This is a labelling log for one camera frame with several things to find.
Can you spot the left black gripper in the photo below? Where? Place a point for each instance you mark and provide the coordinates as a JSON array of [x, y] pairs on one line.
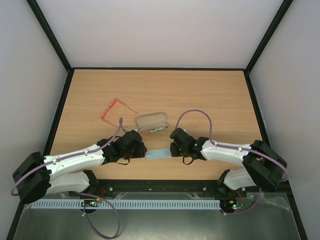
[[140, 152]]

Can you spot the black aluminium frame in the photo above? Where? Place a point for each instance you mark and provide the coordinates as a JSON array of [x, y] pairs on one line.
[[36, 9]]

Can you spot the flag pattern glasses case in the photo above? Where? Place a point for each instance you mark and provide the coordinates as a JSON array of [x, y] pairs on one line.
[[152, 122]]

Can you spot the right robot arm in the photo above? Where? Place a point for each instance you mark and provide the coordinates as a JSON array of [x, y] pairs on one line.
[[260, 165]]

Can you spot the light blue slotted cable duct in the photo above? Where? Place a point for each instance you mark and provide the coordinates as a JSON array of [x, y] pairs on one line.
[[128, 204]]

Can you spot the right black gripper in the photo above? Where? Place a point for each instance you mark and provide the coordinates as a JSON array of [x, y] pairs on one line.
[[174, 148]]

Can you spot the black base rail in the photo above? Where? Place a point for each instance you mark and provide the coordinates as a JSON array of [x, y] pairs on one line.
[[205, 188]]

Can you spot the light blue cleaning cloth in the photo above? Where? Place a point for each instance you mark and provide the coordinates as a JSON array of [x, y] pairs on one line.
[[156, 154]]

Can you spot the red sunglasses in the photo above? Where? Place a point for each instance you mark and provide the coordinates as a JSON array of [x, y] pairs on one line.
[[115, 109]]

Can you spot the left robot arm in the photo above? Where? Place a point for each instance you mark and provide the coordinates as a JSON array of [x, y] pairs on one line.
[[40, 175]]

